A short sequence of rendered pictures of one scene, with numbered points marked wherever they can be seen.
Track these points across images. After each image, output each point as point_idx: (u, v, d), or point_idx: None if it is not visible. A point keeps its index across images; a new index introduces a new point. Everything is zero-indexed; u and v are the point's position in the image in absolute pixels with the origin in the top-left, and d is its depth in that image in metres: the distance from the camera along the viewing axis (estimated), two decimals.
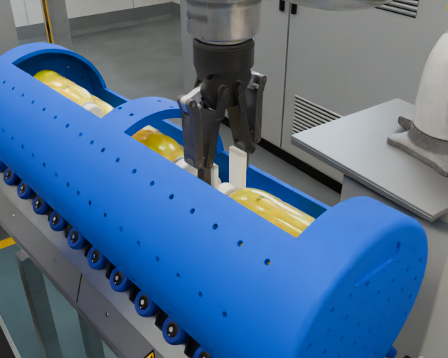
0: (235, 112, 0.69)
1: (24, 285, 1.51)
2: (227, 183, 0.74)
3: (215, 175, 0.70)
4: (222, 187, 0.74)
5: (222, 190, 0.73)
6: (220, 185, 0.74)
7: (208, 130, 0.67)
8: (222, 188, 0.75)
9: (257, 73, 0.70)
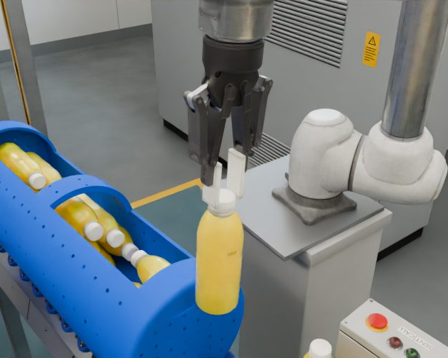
0: (239, 113, 0.69)
1: None
2: (233, 203, 0.74)
3: (217, 173, 0.70)
4: (227, 207, 0.74)
5: (225, 209, 0.74)
6: (228, 202, 0.74)
7: (212, 128, 0.67)
8: (227, 197, 0.75)
9: (264, 77, 0.70)
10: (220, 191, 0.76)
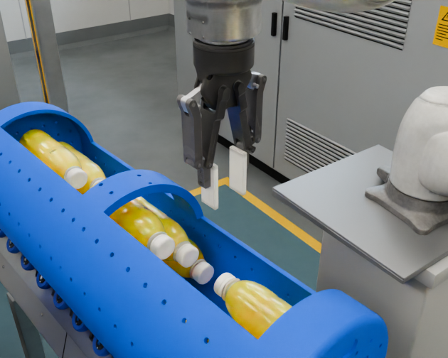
0: (235, 112, 0.69)
1: (16, 324, 1.55)
2: None
3: (215, 175, 0.70)
4: None
5: None
6: None
7: (208, 130, 0.67)
8: None
9: (257, 73, 0.70)
10: None
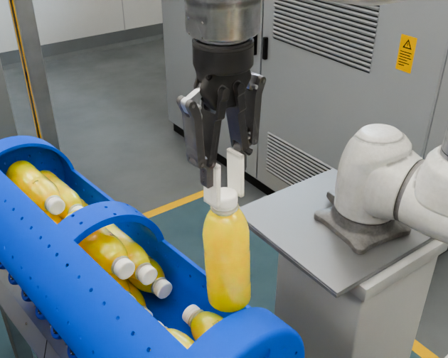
0: (234, 113, 0.69)
1: (7, 329, 1.71)
2: None
3: (217, 175, 0.70)
4: None
5: None
6: None
7: (209, 130, 0.67)
8: None
9: (257, 74, 0.70)
10: None
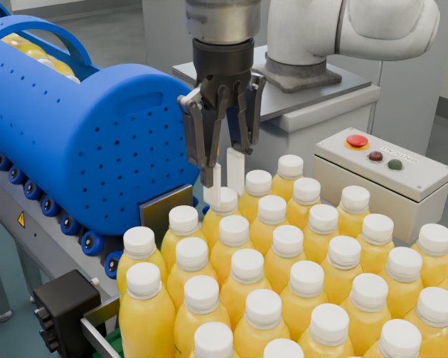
0: (234, 113, 0.69)
1: None
2: (318, 192, 0.77)
3: (217, 175, 0.70)
4: (313, 195, 0.76)
5: (311, 198, 0.76)
6: (314, 191, 0.76)
7: (209, 130, 0.67)
8: (313, 186, 0.77)
9: (257, 74, 0.70)
10: (304, 180, 0.78)
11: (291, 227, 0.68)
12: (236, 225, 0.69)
